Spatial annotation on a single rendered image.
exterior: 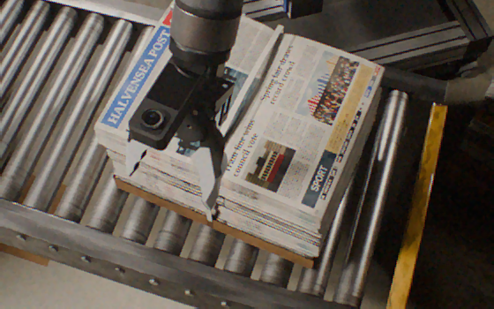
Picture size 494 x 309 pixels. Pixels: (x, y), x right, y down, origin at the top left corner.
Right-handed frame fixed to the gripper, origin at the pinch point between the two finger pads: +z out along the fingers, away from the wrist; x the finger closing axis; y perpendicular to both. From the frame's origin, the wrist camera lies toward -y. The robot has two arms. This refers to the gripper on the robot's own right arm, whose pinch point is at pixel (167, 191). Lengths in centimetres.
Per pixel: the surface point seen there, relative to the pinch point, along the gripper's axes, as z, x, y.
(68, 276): 95, 49, 64
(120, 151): 9.1, 14.8, 16.2
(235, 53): -5.8, 4.5, 31.9
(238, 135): 1.1, -2.1, 20.1
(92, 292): 95, 41, 63
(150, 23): 6, 31, 57
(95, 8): 6, 44, 56
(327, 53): -8.9, -9.0, 36.7
